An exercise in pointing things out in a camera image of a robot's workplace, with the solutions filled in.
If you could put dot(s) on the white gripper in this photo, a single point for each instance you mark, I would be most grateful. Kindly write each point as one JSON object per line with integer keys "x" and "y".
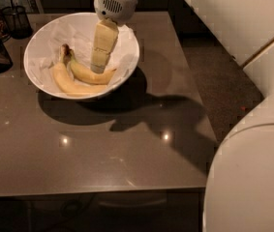
{"x": 116, "y": 6}

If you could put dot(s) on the yellow banana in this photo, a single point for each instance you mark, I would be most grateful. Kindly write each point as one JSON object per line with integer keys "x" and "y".
{"x": 66, "y": 84}
{"x": 84, "y": 74}

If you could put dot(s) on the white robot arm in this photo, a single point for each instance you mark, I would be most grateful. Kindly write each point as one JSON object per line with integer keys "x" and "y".
{"x": 239, "y": 194}

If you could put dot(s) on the white bowl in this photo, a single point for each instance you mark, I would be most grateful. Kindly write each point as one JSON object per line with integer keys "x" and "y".
{"x": 46, "y": 33}

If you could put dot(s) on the white paper liner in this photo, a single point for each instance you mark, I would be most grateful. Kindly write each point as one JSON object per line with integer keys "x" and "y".
{"x": 68, "y": 36}

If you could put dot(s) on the black mesh pen cup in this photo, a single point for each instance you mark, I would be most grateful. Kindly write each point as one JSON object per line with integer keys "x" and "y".
{"x": 17, "y": 21}

